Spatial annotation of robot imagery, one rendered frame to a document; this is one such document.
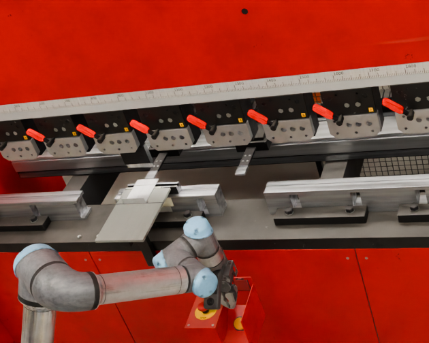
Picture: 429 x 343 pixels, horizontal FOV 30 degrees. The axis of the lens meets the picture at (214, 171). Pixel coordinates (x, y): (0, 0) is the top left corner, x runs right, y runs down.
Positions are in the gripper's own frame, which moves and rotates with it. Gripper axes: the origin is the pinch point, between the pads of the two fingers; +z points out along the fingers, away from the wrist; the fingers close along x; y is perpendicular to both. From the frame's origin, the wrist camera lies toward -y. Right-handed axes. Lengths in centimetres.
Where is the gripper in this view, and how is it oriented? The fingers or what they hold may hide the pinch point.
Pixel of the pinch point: (230, 307)
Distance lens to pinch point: 252.3
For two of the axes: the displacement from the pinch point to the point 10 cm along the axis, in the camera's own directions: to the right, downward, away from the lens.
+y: 2.4, -6.8, 6.9
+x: -9.2, 0.7, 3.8
